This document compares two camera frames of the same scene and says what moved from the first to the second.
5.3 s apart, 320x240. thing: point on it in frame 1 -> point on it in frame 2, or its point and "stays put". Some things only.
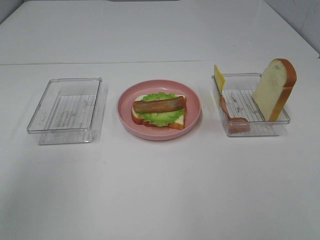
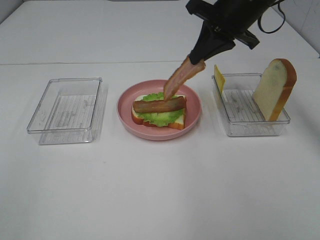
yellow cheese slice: (219, 78) stays put
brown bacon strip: (159, 105) stays put
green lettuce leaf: (160, 118) stays put
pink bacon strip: (235, 125) -> (185, 71)
